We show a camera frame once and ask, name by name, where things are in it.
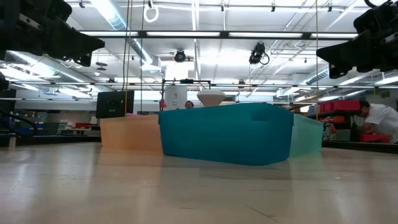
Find LED light bar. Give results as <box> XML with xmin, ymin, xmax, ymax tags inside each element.
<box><xmin>79</xmin><ymin>29</ymin><xmax>358</xmax><ymax>40</ymax></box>

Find orange translucent plastic tray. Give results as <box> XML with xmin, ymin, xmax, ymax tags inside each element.
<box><xmin>99</xmin><ymin>114</ymin><xmax>164</xmax><ymax>154</ymax></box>

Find dark teal plastic tray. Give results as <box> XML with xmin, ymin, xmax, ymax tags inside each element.
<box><xmin>158</xmin><ymin>103</ymin><xmax>295</xmax><ymax>167</ymax></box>

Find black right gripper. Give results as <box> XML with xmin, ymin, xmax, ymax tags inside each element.
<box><xmin>316</xmin><ymin>0</ymin><xmax>398</xmax><ymax>80</ymax></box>

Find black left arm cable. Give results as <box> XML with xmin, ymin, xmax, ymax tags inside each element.
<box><xmin>0</xmin><ymin>108</ymin><xmax>39</xmax><ymax>138</ymax></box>

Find white hanging ring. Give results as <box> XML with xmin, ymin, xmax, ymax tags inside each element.
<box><xmin>143</xmin><ymin>5</ymin><xmax>160</xmax><ymax>24</ymax></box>

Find red storage bin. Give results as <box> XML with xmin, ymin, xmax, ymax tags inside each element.
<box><xmin>359</xmin><ymin>134</ymin><xmax>390</xmax><ymax>144</ymax></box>

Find red storage bins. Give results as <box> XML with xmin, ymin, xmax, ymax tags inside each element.
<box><xmin>319</xmin><ymin>99</ymin><xmax>361</xmax><ymax>113</ymax></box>

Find white paper sign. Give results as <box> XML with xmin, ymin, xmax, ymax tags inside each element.
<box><xmin>164</xmin><ymin>85</ymin><xmax>188</xmax><ymax>111</ymax></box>

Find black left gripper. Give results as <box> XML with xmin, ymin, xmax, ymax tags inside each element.
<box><xmin>0</xmin><ymin>0</ymin><xmax>106</xmax><ymax>68</ymax></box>

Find mint green plastic tray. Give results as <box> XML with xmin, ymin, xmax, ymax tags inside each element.
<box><xmin>288</xmin><ymin>113</ymin><xmax>325</xmax><ymax>159</ymax></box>

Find small black round camera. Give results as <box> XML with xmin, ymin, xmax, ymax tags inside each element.
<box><xmin>174</xmin><ymin>49</ymin><xmax>187</xmax><ymax>63</ymax></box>

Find black hanging cable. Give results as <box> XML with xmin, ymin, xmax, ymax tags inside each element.
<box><xmin>121</xmin><ymin>0</ymin><xmax>131</xmax><ymax>91</ymax></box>

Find yellow hanging cable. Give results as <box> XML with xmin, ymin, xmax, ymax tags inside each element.
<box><xmin>124</xmin><ymin>0</ymin><xmax>134</xmax><ymax>116</ymax></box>

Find black monitor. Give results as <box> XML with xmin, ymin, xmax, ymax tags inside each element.
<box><xmin>95</xmin><ymin>90</ymin><xmax>136</xmax><ymax>119</ymax></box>

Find white dome lamp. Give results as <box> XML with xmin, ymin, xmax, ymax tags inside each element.
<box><xmin>197</xmin><ymin>89</ymin><xmax>227</xmax><ymax>108</ymax></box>

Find black overhead camera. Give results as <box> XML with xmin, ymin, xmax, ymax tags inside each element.
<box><xmin>248</xmin><ymin>42</ymin><xmax>271</xmax><ymax>66</ymax></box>

